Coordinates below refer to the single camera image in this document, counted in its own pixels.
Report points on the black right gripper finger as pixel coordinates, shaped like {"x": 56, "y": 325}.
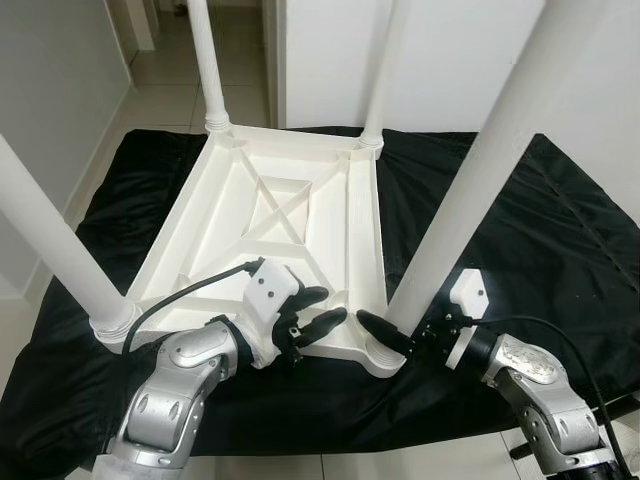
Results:
{"x": 382, "y": 333}

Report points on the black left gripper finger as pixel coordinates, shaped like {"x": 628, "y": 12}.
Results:
{"x": 312, "y": 296}
{"x": 325, "y": 324}

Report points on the white plastic children table top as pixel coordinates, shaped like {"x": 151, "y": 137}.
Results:
{"x": 330, "y": 230}

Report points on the white plastic table leg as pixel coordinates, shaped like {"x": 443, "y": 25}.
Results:
{"x": 50, "y": 240}
{"x": 388, "y": 70}
{"x": 208, "y": 60}
{"x": 490, "y": 170}

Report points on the black fabric table cover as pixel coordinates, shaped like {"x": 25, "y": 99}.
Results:
{"x": 560, "y": 260}

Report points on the black metal table leg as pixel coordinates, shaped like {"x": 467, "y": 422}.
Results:
{"x": 622, "y": 402}

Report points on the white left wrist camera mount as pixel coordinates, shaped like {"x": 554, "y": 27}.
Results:
{"x": 270, "y": 290}

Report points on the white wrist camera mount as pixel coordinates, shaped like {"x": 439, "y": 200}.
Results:
{"x": 468, "y": 295}
{"x": 270, "y": 290}

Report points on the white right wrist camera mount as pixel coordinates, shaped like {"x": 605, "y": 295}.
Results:
{"x": 468, "y": 295}

